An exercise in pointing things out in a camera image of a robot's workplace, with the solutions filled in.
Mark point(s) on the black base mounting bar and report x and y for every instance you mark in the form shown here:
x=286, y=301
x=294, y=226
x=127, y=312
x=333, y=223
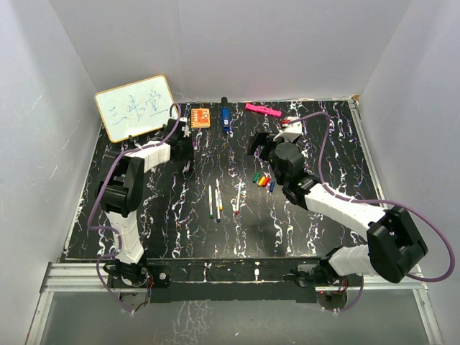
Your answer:
x=242, y=279

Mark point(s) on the white pen blue tip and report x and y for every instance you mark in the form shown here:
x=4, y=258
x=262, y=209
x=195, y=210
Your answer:
x=218, y=212

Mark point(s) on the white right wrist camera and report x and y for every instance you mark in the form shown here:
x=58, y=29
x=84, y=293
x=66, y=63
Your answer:
x=291, y=130

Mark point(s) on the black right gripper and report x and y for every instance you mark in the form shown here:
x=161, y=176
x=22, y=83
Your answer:
x=262, y=139

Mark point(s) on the green pen cap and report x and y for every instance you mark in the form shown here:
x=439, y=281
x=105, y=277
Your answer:
x=256, y=176

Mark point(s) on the white pen red tip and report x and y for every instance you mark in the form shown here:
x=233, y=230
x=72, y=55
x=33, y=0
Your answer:
x=238, y=197

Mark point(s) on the small wood-framed whiteboard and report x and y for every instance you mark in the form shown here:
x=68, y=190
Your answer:
x=136, y=108

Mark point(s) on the orange red pen cap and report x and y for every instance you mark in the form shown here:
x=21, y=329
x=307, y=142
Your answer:
x=266, y=181

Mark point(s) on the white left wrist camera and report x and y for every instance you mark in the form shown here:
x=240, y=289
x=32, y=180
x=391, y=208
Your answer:
x=184, y=130

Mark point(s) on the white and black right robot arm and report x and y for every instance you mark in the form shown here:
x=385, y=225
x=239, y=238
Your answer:
x=393, y=246

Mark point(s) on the white pen green tip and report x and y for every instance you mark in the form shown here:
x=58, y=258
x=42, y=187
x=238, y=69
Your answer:
x=210, y=201

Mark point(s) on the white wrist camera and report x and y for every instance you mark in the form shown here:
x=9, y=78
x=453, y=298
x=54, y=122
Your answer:
x=291, y=130
x=184, y=130

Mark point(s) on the orange notebook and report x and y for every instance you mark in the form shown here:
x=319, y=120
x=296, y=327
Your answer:
x=200, y=118

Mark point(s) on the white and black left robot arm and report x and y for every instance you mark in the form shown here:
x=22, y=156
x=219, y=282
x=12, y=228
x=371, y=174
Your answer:
x=122, y=195

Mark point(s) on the pink plastic clip bar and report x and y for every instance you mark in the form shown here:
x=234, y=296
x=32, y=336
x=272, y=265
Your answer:
x=263, y=110

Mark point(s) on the blue whiteboard eraser marker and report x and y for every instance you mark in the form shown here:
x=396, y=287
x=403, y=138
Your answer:
x=225, y=114

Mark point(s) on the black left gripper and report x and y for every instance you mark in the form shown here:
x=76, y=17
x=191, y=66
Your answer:
x=189, y=155

